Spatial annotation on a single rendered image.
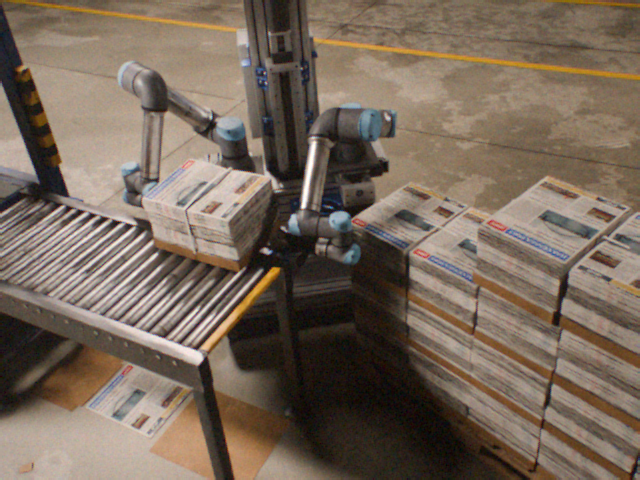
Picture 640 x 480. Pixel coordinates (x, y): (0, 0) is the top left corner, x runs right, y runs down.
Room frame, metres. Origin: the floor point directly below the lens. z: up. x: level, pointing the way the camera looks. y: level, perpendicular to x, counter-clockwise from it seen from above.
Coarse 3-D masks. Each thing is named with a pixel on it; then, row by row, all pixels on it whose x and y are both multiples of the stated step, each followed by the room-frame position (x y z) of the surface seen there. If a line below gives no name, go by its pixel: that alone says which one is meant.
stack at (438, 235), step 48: (432, 192) 2.20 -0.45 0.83; (384, 240) 1.92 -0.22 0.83; (432, 240) 1.89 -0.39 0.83; (384, 288) 1.92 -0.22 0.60; (432, 288) 1.76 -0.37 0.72; (480, 288) 1.62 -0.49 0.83; (384, 336) 1.94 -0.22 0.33; (432, 336) 1.75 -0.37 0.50; (528, 336) 1.49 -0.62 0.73; (576, 336) 1.38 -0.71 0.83; (384, 384) 1.96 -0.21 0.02; (432, 384) 1.75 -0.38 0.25; (528, 384) 1.45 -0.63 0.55; (576, 384) 1.35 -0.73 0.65; (624, 384) 1.26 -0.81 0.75; (528, 432) 1.44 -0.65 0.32; (576, 432) 1.33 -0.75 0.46; (624, 432) 1.23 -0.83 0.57
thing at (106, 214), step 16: (32, 192) 2.52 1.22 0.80; (48, 192) 2.51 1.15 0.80; (80, 208) 2.36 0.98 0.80; (96, 208) 2.35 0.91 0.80; (128, 224) 2.21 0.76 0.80; (144, 224) 2.20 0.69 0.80; (256, 256) 1.93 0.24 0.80; (272, 256) 1.92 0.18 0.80; (288, 272) 1.87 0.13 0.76; (272, 288) 1.87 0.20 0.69; (288, 288) 1.86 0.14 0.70
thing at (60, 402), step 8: (96, 352) 2.33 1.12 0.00; (104, 352) 2.33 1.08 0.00; (120, 360) 2.27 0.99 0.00; (32, 392) 2.12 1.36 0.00; (40, 392) 2.12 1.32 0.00; (48, 392) 2.11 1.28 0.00; (48, 400) 2.06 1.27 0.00; (56, 400) 2.06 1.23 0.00; (64, 400) 2.05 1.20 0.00; (64, 408) 2.01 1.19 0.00; (72, 408) 2.00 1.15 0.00
